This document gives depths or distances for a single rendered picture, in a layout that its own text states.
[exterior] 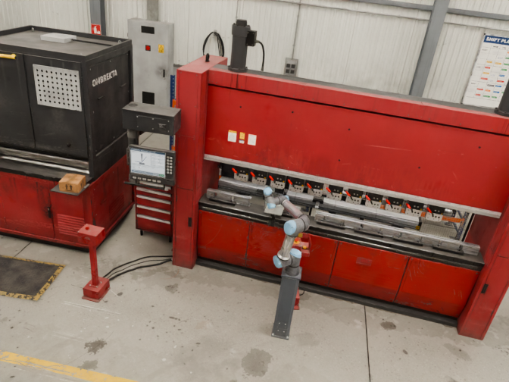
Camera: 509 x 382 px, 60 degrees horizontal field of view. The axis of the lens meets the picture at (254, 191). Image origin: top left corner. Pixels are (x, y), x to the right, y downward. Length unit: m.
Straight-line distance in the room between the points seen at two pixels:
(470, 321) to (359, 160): 2.08
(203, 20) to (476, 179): 5.84
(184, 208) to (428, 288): 2.73
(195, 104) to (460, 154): 2.52
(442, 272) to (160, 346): 2.91
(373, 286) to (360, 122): 1.84
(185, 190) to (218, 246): 0.80
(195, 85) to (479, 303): 3.56
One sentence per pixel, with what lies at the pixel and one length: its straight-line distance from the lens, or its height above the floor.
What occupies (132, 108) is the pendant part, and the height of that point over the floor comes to 1.95.
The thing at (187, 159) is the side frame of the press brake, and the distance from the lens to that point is 4.58.
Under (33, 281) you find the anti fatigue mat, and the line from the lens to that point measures 5.33.
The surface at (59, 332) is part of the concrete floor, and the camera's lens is 4.73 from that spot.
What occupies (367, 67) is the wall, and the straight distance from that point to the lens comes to 8.52.
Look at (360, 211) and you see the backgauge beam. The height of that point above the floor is 0.97.
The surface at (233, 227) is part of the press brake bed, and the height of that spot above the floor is 0.65.
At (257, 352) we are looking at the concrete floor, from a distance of 4.45.
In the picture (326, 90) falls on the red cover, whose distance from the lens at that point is 4.22.
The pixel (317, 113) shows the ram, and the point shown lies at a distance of 4.30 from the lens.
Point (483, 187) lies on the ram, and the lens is 4.66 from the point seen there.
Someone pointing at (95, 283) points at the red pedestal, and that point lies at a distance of 4.93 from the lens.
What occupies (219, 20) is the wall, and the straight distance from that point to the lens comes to 8.64.
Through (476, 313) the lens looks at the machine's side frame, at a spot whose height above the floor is 0.34.
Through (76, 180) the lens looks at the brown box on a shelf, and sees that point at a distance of 4.84.
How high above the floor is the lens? 3.31
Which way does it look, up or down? 28 degrees down
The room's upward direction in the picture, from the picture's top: 7 degrees clockwise
